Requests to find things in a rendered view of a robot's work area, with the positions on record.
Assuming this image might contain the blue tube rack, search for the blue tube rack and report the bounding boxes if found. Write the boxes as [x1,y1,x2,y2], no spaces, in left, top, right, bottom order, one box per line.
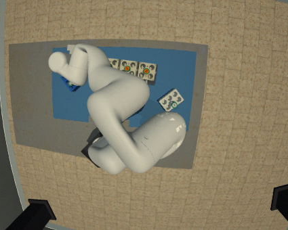
[61,76,80,91]

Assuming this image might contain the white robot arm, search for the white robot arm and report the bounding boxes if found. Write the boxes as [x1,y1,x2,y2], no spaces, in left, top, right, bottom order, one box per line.
[48,43,186,175]

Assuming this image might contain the blue bench mat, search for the blue bench mat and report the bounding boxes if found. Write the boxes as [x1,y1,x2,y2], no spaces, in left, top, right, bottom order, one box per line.
[52,47,197,131]

